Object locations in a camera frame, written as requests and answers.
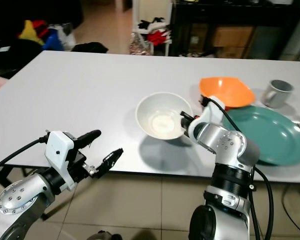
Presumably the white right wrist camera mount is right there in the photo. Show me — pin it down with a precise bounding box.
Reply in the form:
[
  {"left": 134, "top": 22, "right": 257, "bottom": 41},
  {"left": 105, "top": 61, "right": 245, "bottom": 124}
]
[{"left": 187, "top": 102, "right": 225, "bottom": 143}]

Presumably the black cabinet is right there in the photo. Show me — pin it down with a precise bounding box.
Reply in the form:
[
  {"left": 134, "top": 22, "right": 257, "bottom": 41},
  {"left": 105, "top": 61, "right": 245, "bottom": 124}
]
[{"left": 170, "top": 0, "right": 300, "bottom": 61}]

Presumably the yellow and red toy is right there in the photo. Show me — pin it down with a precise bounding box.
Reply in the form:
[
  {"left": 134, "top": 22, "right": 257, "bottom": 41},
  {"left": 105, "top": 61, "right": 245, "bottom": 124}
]
[{"left": 22, "top": 20, "right": 47, "bottom": 46}]

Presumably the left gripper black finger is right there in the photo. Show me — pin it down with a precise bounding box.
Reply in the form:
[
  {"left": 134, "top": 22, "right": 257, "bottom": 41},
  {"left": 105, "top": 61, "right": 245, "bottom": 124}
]
[
  {"left": 96, "top": 148, "right": 125, "bottom": 178},
  {"left": 77, "top": 129, "right": 102, "bottom": 147}
]

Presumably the red and black clothes pile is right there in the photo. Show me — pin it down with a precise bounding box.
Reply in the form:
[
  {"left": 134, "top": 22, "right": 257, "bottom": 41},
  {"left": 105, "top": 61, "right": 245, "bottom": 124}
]
[{"left": 139, "top": 17, "right": 172, "bottom": 47}]

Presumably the teal round plate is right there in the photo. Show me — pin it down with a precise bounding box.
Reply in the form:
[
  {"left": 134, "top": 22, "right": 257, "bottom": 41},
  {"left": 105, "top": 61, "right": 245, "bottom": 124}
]
[{"left": 222, "top": 106, "right": 300, "bottom": 167}]

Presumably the large black bag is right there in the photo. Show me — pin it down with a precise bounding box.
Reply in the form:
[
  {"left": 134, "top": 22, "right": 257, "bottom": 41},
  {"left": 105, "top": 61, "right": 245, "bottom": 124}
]
[{"left": 0, "top": 37, "right": 46, "bottom": 77}]

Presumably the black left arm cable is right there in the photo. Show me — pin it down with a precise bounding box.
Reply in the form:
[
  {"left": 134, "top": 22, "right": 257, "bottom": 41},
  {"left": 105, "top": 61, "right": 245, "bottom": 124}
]
[{"left": 0, "top": 134, "right": 51, "bottom": 175}]

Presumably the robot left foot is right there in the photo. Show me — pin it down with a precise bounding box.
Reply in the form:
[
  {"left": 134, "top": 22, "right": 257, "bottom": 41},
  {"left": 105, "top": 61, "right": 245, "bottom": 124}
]
[{"left": 87, "top": 230, "right": 123, "bottom": 240}]

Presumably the small black bag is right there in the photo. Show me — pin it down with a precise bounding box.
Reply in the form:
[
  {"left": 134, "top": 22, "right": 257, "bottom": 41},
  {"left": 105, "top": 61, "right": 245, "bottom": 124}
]
[{"left": 72, "top": 43, "right": 109, "bottom": 54}]

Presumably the white rack frame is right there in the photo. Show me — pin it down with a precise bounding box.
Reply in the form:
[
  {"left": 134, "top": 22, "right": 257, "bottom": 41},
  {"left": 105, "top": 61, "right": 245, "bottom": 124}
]
[{"left": 132, "top": 0, "right": 174, "bottom": 56}]

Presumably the brown cardboard box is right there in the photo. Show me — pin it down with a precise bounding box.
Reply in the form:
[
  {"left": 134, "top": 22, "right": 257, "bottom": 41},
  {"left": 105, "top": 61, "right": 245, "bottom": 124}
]
[
  {"left": 212, "top": 26, "right": 253, "bottom": 48},
  {"left": 215, "top": 47, "right": 246, "bottom": 59}
]

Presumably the grey mug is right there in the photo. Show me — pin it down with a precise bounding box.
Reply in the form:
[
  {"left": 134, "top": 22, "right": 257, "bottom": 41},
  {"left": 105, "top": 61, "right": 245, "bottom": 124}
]
[{"left": 261, "top": 79, "right": 294, "bottom": 109}]

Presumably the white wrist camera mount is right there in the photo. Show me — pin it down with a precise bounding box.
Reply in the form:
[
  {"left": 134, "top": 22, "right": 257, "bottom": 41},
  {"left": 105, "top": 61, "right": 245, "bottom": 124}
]
[
  {"left": 46, "top": 131, "right": 86, "bottom": 193},
  {"left": 187, "top": 102, "right": 225, "bottom": 143}
]

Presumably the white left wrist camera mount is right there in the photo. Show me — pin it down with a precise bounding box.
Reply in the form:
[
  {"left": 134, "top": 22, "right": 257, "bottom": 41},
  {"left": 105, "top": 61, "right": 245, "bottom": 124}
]
[{"left": 46, "top": 131, "right": 86, "bottom": 193}]

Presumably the orange plastic bowl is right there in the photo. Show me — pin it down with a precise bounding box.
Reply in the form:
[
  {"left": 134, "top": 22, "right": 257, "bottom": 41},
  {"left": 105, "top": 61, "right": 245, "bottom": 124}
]
[{"left": 199, "top": 76, "right": 256, "bottom": 110}]

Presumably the patterned shiny bag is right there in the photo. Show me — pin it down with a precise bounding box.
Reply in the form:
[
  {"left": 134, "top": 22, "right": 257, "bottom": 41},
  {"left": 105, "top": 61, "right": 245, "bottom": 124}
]
[{"left": 129, "top": 32, "right": 149, "bottom": 56}]

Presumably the blue item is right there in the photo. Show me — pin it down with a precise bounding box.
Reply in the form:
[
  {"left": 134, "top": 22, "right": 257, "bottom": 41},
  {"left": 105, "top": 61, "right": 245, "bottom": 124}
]
[{"left": 45, "top": 29, "right": 67, "bottom": 52}]

